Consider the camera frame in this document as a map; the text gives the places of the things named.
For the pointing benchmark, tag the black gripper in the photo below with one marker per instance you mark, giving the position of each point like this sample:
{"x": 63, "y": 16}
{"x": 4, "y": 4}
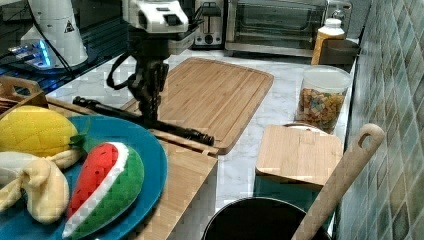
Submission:
{"x": 146, "y": 85}

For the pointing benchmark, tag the teal canister with wooden lid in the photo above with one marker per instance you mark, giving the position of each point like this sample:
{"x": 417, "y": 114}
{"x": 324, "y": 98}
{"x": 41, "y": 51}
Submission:
{"x": 294, "y": 162}

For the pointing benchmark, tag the bamboo cutting board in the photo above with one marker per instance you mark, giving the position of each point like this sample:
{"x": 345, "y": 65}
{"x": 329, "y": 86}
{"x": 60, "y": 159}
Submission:
{"x": 213, "y": 97}

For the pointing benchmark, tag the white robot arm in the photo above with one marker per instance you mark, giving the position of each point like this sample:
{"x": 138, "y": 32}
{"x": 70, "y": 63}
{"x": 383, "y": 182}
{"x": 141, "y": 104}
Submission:
{"x": 157, "y": 29}

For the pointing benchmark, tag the blue plate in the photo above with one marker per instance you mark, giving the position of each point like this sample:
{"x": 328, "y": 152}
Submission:
{"x": 17, "y": 223}

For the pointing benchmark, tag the clear jar of colourful pasta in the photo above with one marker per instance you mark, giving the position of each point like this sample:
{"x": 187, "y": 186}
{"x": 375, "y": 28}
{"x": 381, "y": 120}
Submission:
{"x": 322, "y": 96}

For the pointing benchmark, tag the plush peeled banana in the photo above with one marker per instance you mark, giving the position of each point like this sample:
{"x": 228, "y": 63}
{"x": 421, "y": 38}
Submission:
{"x": 41, "y": 179}

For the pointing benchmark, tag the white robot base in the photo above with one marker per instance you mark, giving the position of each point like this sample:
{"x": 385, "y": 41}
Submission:
{"x": 54, "y": 40}

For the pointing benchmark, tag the black utensil holder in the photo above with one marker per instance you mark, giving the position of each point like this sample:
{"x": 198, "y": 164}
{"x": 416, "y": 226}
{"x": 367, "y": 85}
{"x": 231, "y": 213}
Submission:
{"x": 255, "y": 218}

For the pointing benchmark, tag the plush watermelon slice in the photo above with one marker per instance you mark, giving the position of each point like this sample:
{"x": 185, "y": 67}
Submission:
{"x": 110, "y": 180}

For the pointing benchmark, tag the white-capped yellow bottle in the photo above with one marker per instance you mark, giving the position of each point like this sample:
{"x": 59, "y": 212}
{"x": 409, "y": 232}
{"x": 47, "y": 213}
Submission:
{"x": 330, "y": 30}

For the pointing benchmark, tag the silver toaster oven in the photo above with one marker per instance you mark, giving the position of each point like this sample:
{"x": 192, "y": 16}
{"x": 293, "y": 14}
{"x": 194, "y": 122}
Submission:
{"x": 282, "y": 27}

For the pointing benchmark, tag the black silver two-slot toaster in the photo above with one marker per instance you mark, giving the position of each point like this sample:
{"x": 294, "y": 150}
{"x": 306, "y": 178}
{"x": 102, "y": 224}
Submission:
{"x": 210, "y": 34}

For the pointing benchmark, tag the wooden spoon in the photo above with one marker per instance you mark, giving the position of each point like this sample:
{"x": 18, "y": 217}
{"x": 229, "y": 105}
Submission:
{"x": 355, "y": 158}

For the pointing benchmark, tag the yellow plush pineapple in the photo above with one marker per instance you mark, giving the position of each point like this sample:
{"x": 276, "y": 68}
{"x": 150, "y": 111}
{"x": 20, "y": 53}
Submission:
{"x": 36, "y": 130}

